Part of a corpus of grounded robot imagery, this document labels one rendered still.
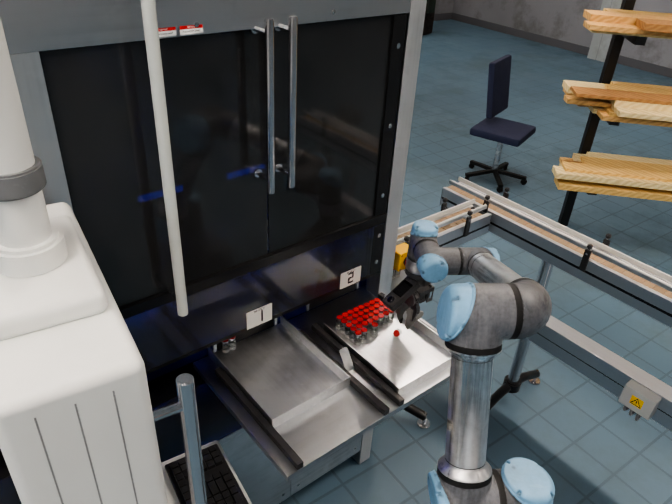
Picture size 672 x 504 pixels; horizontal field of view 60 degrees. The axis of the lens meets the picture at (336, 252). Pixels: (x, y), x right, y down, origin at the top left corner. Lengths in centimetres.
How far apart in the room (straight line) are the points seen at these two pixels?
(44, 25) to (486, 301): 94
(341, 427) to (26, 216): 98
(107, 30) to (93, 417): 70
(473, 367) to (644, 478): 183
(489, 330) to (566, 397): 199
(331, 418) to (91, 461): 85
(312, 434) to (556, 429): 165
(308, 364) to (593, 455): 160
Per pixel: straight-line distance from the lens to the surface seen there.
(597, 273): 237
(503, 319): 119
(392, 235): 190
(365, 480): 258
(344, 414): 161
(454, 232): 237
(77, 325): 86
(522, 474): 140
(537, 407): 305
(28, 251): 90
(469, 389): 124
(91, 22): 120
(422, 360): 179
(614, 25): 385
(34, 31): 117
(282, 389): 166
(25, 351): 84
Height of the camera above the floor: 207
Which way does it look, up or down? 32 degrees down
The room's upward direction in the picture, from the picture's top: 3 degrees clockwise
